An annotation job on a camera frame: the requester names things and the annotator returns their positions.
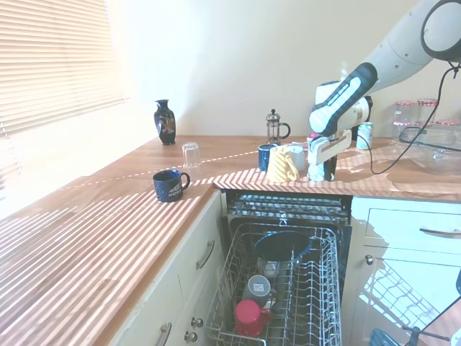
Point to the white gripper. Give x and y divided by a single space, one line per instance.
329 147

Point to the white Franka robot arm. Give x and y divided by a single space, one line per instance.
396 47

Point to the yellow mug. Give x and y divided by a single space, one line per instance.
279 166

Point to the dishwasher cutlery rack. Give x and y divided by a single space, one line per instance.
284 205

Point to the plain blue mug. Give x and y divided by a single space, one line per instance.
264 156

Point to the small clear glass cup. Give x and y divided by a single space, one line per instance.
268 267

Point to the grey mug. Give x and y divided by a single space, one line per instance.
257 287

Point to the dark blue printed mug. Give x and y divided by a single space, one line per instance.
167 187

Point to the red mug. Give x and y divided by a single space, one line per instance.
248 318

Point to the green drinks can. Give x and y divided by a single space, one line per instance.
364 137

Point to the glass French press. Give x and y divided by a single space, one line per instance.
274 128

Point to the small jar red checked lid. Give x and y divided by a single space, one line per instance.
448 122
399 129

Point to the dark blue bowl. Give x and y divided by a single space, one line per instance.
281 245

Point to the glass jar red checked lid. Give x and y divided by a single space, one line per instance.
426 110
405 111

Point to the round metal cabinet knob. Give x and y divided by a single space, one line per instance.
191 336
197 321
369 258

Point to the clear glass tumbler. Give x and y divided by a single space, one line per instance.
442 162

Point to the clear drinking glass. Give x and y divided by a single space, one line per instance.
191 155

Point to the dark blue vase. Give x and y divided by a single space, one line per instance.
165 122

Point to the blue object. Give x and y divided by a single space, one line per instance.
381 339

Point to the window blind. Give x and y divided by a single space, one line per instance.
54 61

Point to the black camera stand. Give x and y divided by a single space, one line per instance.
416 333

